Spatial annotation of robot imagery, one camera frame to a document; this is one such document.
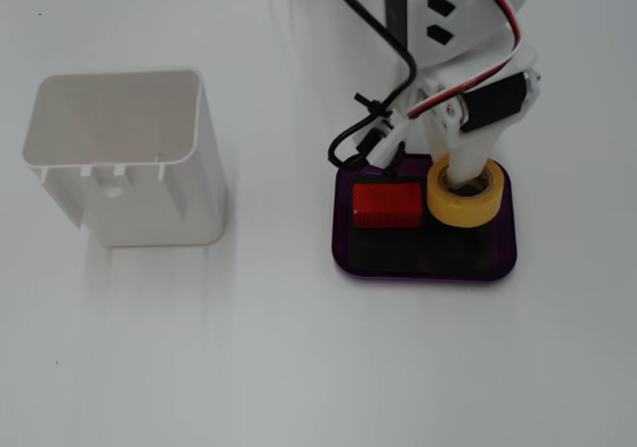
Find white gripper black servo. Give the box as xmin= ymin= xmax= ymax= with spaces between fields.
xmin=405 ymin=43 xmax=541 ymax=189

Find yellow masking tape roll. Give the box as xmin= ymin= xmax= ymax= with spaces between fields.
xmin=426 ymin=156 xmax=507 ymax=229

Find white plastic box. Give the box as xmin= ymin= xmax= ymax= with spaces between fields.
xmin=21 ymin=68 xmax=226 ymax=248

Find red studded block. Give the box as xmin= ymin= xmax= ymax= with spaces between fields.
xmin=351 ymin=181 xmax=425 ymax=230

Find black tray mat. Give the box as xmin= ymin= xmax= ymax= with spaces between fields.
xmin=346 ymin=182 xmax=500 ymax=275

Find purple metal tray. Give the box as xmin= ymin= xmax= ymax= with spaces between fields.
xmin=330 ymin=152 xmax=519 ymax=285

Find black white cable plug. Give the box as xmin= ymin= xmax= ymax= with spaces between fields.
xmin=355 ymin=112 xmax=407 ymax=175

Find red white black servo wire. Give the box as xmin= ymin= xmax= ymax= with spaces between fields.
xmin=406 ymin=0 xmax=524 ymax=122

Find black cable tie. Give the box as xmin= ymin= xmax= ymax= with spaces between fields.
xmin=354 ymin=91 xmax=395 ymax=119

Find black cable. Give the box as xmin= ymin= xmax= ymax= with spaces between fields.
xmin=325 ymin=0 xmax=418 ymax=172

